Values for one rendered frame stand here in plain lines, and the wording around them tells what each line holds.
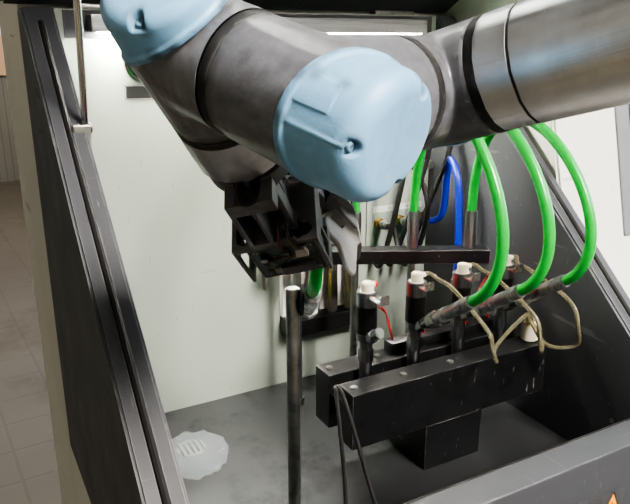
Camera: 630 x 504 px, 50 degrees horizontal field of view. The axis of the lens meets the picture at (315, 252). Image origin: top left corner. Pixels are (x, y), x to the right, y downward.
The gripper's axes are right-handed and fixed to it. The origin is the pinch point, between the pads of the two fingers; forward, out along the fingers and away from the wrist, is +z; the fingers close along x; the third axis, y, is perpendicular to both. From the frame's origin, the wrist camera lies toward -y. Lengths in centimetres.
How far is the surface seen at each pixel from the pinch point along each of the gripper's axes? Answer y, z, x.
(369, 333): -1.1, 24.3, 0.9
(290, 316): 1.9, 9.6, -5.5
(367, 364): 1.5, 28.5, -0.4
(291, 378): 7.0, 15.1, -7.2
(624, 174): -29, 41, 42
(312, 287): 2.1, 3.4, -1.3
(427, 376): 3.2, 31.5, 7.1
